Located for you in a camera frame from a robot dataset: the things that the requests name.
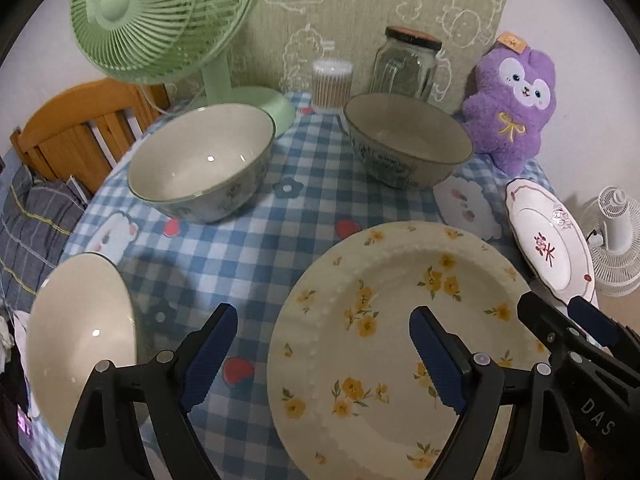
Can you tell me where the cotton swab container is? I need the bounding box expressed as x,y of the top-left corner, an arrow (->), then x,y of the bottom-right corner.
311,59 -> 354,111

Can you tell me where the purple plush toy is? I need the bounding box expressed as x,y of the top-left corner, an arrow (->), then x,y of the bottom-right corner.
461,31 -> 557,177

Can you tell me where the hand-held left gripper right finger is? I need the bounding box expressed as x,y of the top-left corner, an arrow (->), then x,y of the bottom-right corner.
408,306 -> 586,480

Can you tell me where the plain cream bowl green rim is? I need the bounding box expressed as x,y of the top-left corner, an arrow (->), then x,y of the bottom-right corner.
25,252 -> 138,442

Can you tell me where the grey plaid pillow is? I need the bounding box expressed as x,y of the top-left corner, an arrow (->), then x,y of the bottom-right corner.
0,162 -> 93,311

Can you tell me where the blue checkered tablecloth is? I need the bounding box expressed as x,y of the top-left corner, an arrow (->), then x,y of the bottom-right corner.
30,91 -> 566,480

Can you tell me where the floral grey-green bowl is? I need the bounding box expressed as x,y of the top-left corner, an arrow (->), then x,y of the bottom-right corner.
126,103 -> 277,225

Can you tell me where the glass jar with lid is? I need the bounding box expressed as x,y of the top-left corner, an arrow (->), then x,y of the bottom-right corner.
369,26 -> 444,103

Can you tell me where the yellow flower plate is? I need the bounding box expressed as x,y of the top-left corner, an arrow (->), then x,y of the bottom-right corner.
266,221 -> 551,480

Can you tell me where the green cartoon wall mat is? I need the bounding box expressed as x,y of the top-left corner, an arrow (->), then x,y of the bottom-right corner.
227,0 -> 510,116

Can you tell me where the wooden bed headboard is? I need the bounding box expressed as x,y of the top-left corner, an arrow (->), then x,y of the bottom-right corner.
9,79 -> 173,196

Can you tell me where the white crumpled cloth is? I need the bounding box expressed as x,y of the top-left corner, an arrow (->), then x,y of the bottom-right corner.
0,310 -> 31,361

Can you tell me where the green desk fan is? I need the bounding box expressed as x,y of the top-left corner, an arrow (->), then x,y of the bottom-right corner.
69,0 -> 297,138

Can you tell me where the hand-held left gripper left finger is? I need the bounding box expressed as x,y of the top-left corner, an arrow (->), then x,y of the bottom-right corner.
59,302 -> 239,480

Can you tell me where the white plate red flower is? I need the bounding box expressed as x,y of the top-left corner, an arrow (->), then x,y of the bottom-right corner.
504,178 -> 598,306

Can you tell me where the blue patterned bowl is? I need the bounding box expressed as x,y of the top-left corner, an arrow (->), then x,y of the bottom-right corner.
343,93 -> 475,190

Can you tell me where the white floor fan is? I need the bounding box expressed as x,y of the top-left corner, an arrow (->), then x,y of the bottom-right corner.
580,186 -> 640,297

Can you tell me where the white fan cable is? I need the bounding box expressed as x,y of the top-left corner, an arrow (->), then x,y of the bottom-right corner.
140,84 -> 173,117

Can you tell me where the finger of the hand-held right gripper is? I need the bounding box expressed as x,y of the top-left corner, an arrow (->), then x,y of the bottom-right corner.
567,296 -> 640,386
516,291 -> 640,461

